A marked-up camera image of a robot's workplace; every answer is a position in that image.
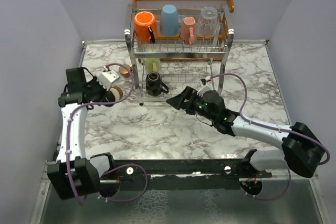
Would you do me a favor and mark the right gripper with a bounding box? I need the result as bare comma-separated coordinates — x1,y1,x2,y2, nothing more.
167,86,216,122

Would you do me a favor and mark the cream cup brown band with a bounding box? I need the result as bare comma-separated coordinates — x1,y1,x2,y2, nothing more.
106,86,123,102

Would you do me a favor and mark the black faceted mug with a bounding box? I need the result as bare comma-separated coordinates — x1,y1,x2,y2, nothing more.
145,72,169,97

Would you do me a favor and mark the small copper orange cup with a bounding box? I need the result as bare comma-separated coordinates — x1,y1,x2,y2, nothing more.
119,64,133,78

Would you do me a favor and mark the light green mug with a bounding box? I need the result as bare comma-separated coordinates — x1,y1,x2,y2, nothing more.
144,58,161,74

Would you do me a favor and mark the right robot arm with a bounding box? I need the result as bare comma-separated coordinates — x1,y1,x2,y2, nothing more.
166,87,325,178

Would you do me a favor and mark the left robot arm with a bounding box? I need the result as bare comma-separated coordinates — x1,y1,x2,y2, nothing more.
47,67,122,200

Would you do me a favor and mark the steel two-tier dish rack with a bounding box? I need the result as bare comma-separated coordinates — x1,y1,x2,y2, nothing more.
124,4,235,105

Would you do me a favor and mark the pink ceramic mug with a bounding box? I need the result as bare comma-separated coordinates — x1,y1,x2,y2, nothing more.
180,16,197,46

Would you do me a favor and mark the light blue plastic cup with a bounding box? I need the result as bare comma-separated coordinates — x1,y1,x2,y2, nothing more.
160,4,180,37

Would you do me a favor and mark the clear plastic tumbler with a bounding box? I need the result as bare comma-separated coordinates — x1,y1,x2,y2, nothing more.
197,7,218,38

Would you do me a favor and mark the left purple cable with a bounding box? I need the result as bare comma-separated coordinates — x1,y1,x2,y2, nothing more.
65,63,148,206

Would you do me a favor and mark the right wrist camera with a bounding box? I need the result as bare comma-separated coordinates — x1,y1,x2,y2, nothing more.
197,78,213,96

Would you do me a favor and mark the aluminium table frame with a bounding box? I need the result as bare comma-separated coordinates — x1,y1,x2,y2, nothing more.
28,39,330,224

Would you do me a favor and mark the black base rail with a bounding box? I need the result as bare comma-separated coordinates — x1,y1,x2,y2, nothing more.
100,158,271,197

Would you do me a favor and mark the orange mug black handle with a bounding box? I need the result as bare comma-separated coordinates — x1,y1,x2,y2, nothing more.
134,11,158,44

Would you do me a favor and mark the orange wooden rack frame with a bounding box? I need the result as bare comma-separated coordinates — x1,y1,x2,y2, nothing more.
124,0,235,63

